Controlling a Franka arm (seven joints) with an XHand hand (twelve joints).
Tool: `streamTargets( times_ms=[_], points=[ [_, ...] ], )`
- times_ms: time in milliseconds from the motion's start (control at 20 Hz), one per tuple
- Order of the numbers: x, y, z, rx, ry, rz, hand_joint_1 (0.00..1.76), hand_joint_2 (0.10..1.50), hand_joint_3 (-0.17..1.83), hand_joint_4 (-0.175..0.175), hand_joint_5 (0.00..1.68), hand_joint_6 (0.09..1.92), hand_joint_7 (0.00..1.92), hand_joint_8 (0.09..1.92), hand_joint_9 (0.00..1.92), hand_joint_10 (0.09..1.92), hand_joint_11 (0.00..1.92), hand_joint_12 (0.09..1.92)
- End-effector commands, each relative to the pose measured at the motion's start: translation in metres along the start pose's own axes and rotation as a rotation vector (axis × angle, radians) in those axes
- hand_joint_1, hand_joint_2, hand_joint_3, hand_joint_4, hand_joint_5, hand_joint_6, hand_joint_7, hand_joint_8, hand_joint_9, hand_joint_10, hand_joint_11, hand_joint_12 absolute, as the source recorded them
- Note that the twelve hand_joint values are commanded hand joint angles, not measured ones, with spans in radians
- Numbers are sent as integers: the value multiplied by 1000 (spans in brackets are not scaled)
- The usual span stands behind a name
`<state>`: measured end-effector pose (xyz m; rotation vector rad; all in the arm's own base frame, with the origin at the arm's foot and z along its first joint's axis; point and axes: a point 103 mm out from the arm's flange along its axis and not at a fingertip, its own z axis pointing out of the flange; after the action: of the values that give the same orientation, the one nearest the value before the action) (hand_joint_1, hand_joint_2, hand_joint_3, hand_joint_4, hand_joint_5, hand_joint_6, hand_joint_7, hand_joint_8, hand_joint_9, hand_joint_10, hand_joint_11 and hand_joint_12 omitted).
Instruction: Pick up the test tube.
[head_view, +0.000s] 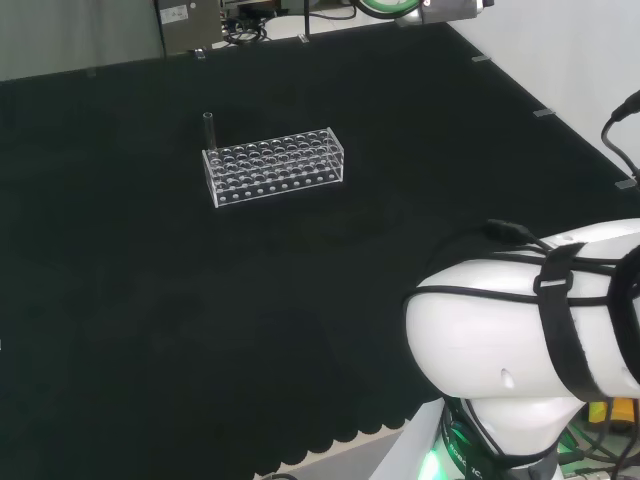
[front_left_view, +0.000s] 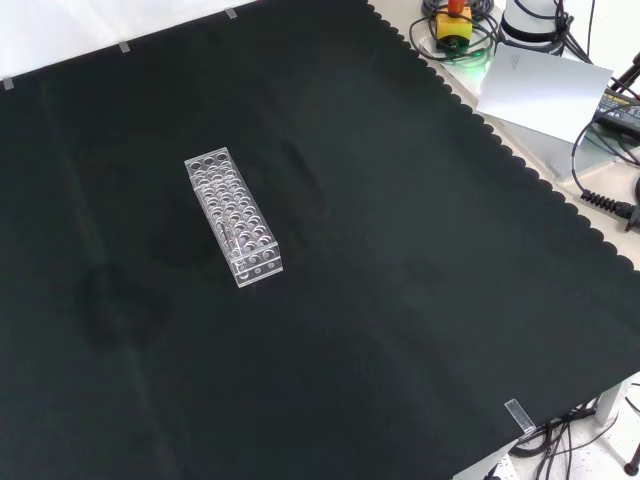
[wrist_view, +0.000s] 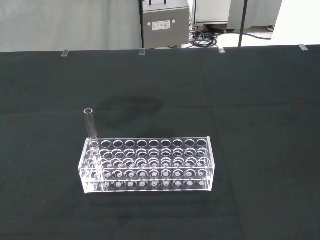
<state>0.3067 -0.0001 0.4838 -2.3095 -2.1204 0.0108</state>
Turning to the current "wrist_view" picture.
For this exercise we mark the clear plastic test tube rack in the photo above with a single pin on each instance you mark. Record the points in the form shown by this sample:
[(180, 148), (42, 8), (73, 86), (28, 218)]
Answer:
[(150, 165)]

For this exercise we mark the black bench cloth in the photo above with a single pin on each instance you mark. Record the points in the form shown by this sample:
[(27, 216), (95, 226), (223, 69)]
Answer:
[(225, 125)]

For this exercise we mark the clear plastic cloth clip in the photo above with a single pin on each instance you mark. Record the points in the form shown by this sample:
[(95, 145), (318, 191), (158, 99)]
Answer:
[(302, 47), (142, 52), (64, 53), (221, 49)]

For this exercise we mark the grey metal cabinet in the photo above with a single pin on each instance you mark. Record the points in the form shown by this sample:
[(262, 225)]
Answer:
[(165, 25)]

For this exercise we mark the white cabinet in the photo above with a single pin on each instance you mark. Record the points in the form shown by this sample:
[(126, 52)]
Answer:
[(212, 11)]

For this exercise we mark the black pole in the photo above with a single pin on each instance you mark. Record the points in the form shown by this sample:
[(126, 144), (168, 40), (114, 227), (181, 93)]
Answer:
[(243, 22)]

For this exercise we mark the pale grey curtain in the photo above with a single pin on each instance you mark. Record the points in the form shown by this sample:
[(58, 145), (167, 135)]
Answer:
[(62, 25)]

